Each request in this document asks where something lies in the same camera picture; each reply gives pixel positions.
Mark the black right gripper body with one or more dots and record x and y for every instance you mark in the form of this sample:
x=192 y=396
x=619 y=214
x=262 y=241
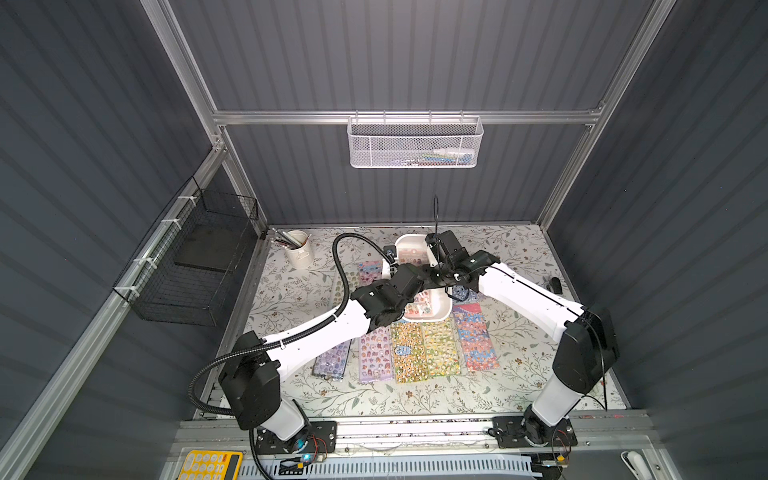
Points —
x=441 y=250

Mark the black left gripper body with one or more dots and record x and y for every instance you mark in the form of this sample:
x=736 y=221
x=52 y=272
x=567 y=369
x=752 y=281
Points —
x=417 y=276

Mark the peach animal sticker sheet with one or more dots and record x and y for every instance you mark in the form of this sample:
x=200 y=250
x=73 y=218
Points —
x=422 y=307

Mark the white plastic storage tray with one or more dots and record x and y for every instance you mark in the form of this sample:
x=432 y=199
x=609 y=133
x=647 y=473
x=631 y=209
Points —
x=442 y=302

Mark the panda sticker sheet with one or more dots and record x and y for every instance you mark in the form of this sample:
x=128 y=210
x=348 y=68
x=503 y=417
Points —
x=409 y=353

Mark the purple sticker sheet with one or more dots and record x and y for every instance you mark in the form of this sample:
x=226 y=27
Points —
x=331 y=365

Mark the pink blue fox sticker sheet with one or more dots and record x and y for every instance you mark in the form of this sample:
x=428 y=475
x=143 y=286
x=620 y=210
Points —
x=473 y=334

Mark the green mushroom sticker sheet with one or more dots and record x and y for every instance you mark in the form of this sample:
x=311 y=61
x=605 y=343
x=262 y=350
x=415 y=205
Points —
x=441 y=349

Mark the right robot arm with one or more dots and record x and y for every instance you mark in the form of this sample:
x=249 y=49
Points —
x=586 y=342

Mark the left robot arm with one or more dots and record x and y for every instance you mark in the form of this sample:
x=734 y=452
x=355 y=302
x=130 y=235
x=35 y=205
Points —
x=251 y=378

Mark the cream metal pen bucket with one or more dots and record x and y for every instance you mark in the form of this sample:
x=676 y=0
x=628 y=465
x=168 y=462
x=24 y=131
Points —
x=300 y=255

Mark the black white handheld device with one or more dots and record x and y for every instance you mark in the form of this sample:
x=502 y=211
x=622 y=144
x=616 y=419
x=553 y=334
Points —
x=554 y=285

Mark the items in white basket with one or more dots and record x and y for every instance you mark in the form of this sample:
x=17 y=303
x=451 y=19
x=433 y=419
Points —
x=437 y=157

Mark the yellow calculator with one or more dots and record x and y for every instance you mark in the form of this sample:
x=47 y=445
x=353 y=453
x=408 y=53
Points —
x=211 y=465

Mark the white object bottom right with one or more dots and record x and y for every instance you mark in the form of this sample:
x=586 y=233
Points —
x=637 y=465

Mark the white wire wall basket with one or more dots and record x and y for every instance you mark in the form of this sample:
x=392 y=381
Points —
x=373 y=142

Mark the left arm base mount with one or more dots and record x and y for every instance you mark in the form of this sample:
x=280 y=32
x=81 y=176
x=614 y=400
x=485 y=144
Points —
x=317 y=437

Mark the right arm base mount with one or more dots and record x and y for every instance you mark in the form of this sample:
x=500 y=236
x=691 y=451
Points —
x=527 y=430

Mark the black wire wall basket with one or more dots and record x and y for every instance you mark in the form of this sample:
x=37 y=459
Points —
x=193 y=274

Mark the white slotted cable duct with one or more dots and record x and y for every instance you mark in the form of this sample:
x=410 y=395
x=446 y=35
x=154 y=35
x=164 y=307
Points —
x=401 y=467

